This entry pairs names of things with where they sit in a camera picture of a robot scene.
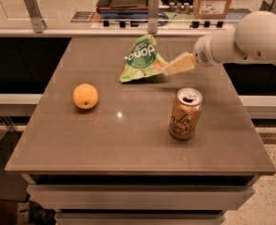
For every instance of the middle metal bracket post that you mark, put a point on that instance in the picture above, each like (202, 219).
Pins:
(153, 10)

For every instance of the cardboard box with label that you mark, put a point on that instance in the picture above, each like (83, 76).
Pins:
(210, 9)

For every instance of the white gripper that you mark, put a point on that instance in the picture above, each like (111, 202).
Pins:
(201, 53)

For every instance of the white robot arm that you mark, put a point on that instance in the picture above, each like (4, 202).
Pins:
(251, 41)

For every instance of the left metal bracket post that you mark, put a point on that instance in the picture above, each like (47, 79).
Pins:
(38, 24)

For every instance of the gold soda can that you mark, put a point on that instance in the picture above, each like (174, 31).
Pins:
(185, 113)

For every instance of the green jalapeno chip bag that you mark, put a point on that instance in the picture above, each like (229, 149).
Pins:
(143, 60)

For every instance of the grey table drawer cabinet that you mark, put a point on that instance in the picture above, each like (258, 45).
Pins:
(139, 204)

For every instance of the orange fruit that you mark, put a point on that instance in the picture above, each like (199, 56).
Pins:
(85, 96)

